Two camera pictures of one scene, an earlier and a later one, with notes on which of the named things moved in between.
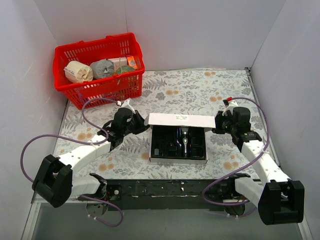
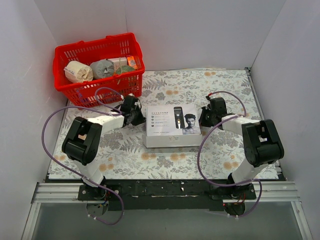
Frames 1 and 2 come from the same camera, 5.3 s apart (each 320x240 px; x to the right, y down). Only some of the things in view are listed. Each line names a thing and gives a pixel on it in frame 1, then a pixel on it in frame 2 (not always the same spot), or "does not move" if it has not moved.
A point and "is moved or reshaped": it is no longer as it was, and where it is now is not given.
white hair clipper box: (179, 139) is moved or reshaped
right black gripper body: (221, 122) → (204, 117)
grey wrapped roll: (102, 68) does not move
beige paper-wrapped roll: (78, 72) does not move
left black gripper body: (137, 121) → (137, 116)
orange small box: (132, 62) does not move
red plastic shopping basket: (114, 88) does not move
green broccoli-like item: (124, 68) does not move
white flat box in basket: (118, 62) does not move
